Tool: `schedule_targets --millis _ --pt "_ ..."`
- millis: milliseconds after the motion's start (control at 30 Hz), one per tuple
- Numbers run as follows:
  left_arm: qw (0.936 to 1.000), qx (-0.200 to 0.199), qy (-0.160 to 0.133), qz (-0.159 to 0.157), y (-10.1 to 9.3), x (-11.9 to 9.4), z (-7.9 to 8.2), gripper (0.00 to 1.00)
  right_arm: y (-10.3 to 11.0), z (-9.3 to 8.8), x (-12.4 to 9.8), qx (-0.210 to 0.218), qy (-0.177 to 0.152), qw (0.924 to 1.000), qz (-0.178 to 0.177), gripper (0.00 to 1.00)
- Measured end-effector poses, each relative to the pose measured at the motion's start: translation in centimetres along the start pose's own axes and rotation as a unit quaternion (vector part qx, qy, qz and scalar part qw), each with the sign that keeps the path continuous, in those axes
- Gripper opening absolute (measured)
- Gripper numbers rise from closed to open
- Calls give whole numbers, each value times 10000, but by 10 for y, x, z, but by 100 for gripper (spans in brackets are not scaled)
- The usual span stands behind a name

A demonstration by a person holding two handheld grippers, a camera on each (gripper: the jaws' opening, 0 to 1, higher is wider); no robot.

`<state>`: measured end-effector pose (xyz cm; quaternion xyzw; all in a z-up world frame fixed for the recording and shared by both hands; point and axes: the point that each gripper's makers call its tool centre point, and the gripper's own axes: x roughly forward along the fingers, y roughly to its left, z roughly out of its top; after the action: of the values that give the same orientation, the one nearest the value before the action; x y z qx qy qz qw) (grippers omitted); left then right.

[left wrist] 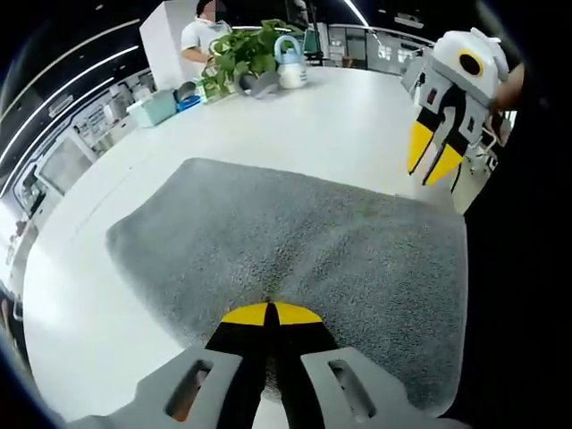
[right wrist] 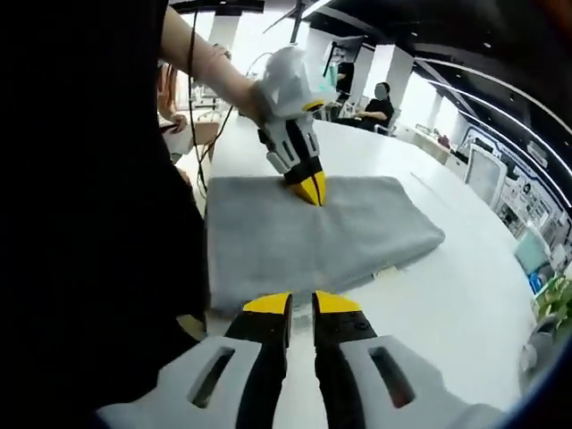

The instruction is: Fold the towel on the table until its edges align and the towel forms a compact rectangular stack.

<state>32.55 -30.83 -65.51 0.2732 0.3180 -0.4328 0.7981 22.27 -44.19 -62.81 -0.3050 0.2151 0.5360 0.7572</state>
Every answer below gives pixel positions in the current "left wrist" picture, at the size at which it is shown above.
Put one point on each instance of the white table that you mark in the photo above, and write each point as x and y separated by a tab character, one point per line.
313	125

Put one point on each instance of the grey towel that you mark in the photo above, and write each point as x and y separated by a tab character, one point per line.
268	232

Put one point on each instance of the light blue storage box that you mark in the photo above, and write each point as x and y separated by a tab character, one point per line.
152	110

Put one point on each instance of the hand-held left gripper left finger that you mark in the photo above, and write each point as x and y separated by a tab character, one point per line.
214	371

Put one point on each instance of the ceiling air conditioner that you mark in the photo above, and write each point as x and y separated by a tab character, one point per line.
60	106

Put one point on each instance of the green potted plant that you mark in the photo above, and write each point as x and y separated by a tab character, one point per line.
246	49

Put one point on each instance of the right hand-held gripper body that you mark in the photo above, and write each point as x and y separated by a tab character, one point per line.
465	58

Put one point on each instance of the green white carton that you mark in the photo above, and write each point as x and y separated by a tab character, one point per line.
207	88

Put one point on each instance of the grey curved object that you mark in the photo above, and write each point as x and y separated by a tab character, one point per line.
259	86

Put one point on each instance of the blue packet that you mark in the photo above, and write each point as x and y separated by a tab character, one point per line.
187	106

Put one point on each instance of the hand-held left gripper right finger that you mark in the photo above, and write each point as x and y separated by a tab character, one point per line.
335	371

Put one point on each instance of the person's right hand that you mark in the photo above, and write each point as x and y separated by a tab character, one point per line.
509	89

